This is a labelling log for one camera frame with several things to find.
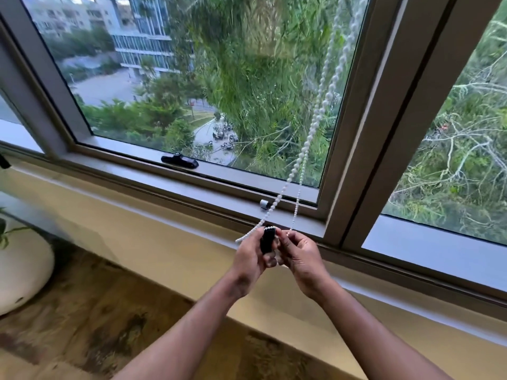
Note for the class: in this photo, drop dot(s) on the person's right hand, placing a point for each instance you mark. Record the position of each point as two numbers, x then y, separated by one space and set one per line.
303 260

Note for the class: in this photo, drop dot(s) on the person's left hand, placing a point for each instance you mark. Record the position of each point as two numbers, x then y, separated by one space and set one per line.
246 258

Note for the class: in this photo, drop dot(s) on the person's right thumb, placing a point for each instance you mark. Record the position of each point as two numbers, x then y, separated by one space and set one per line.
282 239

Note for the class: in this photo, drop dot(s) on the person's left thumb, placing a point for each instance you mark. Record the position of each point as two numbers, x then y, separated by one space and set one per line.
258 238

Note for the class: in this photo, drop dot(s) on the person's left forearm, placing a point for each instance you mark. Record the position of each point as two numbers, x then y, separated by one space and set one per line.
179 332

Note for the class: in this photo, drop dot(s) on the person's right forearm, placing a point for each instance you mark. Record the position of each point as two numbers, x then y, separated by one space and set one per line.
372 336

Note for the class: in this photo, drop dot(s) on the small grey window stopper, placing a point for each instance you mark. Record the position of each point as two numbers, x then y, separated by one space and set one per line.
264 204

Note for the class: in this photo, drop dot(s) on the white plant pot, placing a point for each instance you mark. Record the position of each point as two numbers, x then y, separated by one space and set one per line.
18 265

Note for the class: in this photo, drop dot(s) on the grey window frame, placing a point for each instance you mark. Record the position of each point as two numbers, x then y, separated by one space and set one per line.
253 182

